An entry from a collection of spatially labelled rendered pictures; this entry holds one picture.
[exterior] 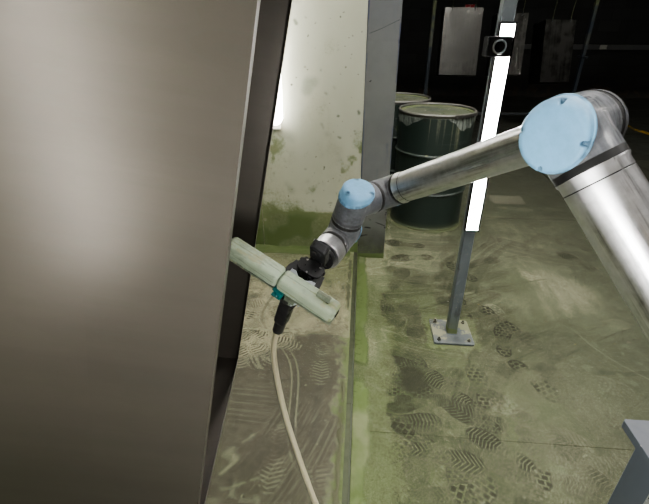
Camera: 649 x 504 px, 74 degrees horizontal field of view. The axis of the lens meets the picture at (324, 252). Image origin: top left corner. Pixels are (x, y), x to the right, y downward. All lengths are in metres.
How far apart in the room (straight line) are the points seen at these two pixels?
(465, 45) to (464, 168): 6.54
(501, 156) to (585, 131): 0.28
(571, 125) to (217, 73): 0.52
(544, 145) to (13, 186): 0.73
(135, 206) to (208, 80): 0.17
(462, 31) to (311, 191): 5.20
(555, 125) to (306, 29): 2.02
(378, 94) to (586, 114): 1.97
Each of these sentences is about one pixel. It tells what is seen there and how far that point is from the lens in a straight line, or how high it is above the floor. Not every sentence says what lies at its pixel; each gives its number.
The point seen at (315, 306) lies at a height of 0.86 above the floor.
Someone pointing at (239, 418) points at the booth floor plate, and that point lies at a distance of 1.85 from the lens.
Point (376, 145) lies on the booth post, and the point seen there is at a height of 0.78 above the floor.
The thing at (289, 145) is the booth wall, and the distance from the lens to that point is 2.74.
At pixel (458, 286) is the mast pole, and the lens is 2.18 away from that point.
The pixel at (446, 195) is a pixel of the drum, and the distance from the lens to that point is 3.37.
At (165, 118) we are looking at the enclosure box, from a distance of 0.50.
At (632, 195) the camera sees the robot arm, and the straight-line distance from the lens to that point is 0.79.
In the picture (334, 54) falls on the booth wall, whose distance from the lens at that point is 2.63.
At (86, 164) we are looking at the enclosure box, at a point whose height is 1.28.
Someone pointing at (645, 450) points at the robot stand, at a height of 0.64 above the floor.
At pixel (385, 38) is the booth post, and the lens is 2.63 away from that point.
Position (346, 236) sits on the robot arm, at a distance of 1.20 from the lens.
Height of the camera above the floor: 1.41
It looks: 28 degrees down
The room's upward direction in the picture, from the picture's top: straight up
